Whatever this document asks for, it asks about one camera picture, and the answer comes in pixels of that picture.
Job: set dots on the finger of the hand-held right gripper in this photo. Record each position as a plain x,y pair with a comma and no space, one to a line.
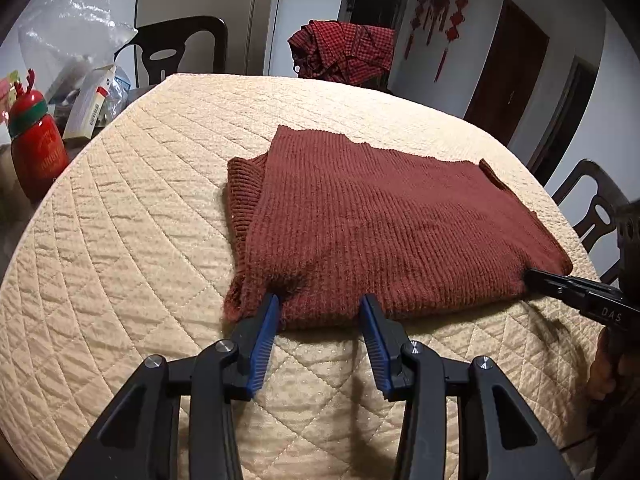
600,312
555,280

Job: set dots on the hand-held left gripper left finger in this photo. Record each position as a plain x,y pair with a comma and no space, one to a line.
262,340

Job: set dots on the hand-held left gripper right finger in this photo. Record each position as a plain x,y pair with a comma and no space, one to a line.
375,345

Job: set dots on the rust red knit sweater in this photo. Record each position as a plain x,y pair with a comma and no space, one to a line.
375,220

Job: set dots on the person's right hand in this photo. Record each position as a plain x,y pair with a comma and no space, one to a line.
602,372

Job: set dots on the black chair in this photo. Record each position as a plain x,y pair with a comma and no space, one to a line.
175,40
590,205

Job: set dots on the dark narrow door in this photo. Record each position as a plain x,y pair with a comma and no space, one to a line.
565,110

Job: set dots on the beige quilted blanket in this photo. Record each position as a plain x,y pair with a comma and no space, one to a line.
125,235

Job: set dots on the brown wooden door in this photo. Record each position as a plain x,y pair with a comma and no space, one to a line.
505,75

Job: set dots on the white cardboard box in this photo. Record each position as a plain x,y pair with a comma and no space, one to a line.
90,105

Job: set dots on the red checked shirt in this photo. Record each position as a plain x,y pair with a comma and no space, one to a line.
345,55

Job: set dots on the red reindeer bottle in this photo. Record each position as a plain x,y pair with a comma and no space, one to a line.
37,150

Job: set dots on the pink snack packet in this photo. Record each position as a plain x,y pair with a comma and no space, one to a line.
7,92

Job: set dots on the clear plastic bag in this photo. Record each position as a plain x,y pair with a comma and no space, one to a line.
70,25

